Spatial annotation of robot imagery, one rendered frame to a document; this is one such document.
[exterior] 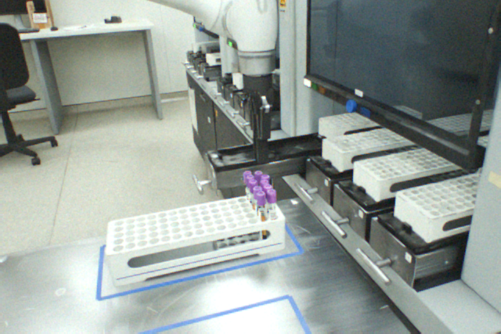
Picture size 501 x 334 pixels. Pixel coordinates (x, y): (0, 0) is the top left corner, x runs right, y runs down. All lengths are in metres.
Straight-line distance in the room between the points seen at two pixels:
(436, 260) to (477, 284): 0.07
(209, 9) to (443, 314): 0.83
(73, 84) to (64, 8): 0.75
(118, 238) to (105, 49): 3.89
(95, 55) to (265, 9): 3.69
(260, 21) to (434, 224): 0.55
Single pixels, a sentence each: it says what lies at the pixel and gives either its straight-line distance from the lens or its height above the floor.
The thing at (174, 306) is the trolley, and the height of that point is 0.82.
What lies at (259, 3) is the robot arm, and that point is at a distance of 0.94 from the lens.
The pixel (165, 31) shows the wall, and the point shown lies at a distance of 4.54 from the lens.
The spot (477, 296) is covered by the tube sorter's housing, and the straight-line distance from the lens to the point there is 0.85.
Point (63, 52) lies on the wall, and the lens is 4.55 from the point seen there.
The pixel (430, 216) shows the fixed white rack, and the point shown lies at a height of 0.87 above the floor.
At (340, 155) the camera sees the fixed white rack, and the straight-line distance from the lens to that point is 1.00.
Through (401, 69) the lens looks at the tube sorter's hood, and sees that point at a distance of 0.84.
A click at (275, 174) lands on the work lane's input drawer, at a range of 1.09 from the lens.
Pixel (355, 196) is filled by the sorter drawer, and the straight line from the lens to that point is 0.91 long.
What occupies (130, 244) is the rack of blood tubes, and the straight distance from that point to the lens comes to 0.69.
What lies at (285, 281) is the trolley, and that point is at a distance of 0.67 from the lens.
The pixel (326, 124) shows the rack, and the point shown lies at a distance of 1.19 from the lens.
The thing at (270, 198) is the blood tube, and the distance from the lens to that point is 0.68.
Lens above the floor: 1.27
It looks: 23 degrees down
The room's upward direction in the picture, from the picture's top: 3 degrees counter-clockwise
